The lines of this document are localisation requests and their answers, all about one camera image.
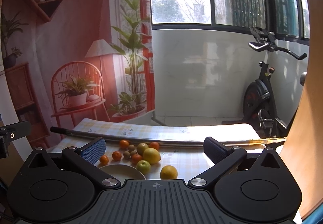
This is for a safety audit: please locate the brown kiwi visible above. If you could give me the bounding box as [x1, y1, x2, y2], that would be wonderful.
[128, 145, 135, 152]
[123, 151, 130, 159]

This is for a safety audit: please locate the long metal pole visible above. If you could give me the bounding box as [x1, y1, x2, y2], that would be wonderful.
[50, 124, 287, 147]

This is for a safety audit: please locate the plaid floral tablecloth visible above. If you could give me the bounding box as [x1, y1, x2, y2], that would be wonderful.
[46, 117, 285, 181]

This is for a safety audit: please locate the large orange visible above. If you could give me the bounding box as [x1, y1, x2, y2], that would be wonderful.
[160, 165, 178, 180]

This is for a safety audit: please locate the printed room backdrop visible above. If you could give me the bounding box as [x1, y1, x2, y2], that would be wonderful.
[1, 0, 155, 148]

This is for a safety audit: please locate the yellow-green citrus fruit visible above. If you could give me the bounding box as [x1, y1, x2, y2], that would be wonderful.
[136, 143, 149, 155]

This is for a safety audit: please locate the black exercise bike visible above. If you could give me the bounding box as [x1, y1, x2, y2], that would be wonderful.
[221, 27, 307, 138]

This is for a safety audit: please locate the mandarin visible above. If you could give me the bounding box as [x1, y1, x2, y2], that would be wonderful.
[149, 142, 160, 150]
[119, 140, 130, 150]
[131, 154, 143, 165]
[99, 155, 109, 166]
[112, 151, 122, 161]

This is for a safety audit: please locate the green apple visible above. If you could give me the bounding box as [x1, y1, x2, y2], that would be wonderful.
[136, 160, 151, 175]

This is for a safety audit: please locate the large yellow lemon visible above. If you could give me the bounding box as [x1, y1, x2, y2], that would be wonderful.
[142, 148, 161, 165]

